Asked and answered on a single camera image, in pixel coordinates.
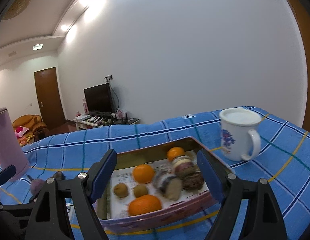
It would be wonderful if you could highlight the dark yam piece front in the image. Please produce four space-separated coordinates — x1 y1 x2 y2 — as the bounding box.
182 172 204 191

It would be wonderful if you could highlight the brown wooden door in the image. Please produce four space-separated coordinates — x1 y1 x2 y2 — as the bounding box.
34 67 66 130

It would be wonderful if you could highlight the purple electric kettle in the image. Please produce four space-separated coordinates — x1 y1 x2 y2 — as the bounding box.
0 107 29 182

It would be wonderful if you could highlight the white floral mug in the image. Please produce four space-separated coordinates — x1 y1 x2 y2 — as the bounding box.
219 108 262 161

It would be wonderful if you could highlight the cut purple yam cylinder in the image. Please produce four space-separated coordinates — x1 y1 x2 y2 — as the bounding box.
172 155 196 179

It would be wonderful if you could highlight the dark yam end piece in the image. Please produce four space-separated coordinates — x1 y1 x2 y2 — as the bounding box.
52 171 65 181

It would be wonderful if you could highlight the oval orange kumquat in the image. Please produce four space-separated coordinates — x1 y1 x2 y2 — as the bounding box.
128 194 163 216

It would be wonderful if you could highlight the white tv stand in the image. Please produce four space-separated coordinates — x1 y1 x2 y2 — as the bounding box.
72 110 140 131

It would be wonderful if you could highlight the small brown kiwi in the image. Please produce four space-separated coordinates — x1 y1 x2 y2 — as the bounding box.
133 184 148 198

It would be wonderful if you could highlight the black television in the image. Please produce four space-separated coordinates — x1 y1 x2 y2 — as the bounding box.
84 83 115 113

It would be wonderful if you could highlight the paper sheet in tin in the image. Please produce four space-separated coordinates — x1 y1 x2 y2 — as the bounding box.
109 147 209 219

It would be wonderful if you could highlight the pink cookie tin box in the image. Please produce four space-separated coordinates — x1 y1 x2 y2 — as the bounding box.
95 137 217 233

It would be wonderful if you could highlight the orange leather sofa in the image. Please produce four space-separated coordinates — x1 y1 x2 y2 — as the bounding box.
12 114 49 147

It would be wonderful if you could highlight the brown kiwi fruit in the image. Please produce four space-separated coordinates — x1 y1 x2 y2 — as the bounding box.
113 183 129 198

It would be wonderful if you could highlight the small orange mandarin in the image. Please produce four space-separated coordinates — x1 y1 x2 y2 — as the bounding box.
167 147 185 162

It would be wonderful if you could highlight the cut purple yam half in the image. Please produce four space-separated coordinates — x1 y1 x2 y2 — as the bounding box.
152 171 183 201

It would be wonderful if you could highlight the round orange mandarin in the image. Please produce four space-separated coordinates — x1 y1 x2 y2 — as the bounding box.
132 164 155 184

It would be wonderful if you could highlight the pink floral cushion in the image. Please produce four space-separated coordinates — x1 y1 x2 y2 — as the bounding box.
15 126 29 138

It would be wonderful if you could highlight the purple round turnip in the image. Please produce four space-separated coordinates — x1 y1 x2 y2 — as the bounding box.
27 175 45 196

